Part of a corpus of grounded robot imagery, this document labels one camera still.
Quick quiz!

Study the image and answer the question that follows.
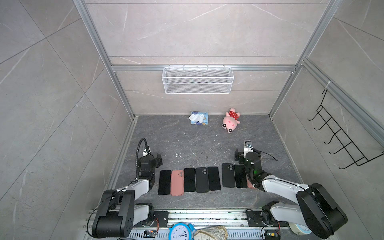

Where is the black phone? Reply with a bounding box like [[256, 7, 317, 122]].
[[208, 167, 221, 191], [184, 168, 196, 193]]

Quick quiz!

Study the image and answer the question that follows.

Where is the black phone case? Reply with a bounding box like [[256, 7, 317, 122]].
[[195, 167, 209, 193]]

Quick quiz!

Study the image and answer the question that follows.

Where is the small phone pink case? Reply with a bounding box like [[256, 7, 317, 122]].
[[235, 165, 248, 189]]

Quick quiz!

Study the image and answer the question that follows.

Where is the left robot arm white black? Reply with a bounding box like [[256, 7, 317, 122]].
[[87, 154, 163, 239]]

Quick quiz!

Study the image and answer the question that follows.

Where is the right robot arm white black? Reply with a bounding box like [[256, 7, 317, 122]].
[[234, 146, 348, 239]]

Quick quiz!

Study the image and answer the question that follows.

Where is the pink pig plush toy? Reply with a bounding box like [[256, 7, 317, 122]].
[[222, 108, 241, 133]]

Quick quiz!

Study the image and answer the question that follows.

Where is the blue tissue packet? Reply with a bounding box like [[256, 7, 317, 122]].
[[189, 112, 209, 125]]

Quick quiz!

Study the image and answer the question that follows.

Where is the woven basket object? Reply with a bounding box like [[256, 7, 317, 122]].
[[194, 226, 229, 240]]

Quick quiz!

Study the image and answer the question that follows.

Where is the blue alarm clock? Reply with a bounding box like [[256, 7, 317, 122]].
[[168, 222, 196, 240]]

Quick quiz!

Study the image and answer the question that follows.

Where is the white alarm clock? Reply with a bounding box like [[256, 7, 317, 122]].
[[289, 222, 312, 236]]

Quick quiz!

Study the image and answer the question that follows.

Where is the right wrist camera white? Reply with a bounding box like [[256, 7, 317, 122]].
[[244, 141, 253, 157]]

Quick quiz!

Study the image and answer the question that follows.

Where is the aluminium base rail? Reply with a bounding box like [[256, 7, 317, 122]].
[[80, 209, 334, 240]]

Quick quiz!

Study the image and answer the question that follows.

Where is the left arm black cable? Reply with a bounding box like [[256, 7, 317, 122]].
[[134, 137, 150, 180]]

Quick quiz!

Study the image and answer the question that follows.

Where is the white wire wall basket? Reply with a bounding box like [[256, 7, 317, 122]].
[[162, 67, 235, 95]]

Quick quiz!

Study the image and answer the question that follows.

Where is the black wire hook rack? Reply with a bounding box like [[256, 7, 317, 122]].
[[307, 89, 384, 170]]

